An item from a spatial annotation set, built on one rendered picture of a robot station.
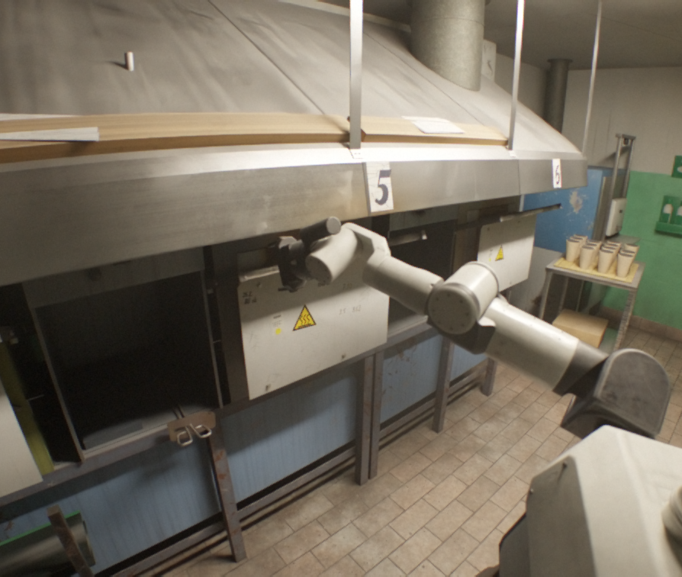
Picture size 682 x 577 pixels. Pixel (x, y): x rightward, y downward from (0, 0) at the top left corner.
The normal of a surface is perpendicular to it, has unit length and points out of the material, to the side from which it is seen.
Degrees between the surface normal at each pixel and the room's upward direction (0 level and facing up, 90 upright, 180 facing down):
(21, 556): 0
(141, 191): 80
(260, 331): 90
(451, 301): 94
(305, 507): 0
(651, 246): 90
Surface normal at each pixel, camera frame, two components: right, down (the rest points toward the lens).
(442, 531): 0.00, -0.93
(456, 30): 0.00, 0.36
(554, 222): -0.77, 0.22
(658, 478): 0.22, -0.76
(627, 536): -0.51, -0.77
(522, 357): -0.59, 0.36
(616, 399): -0.12, -0.58
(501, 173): 0.62, 0.11
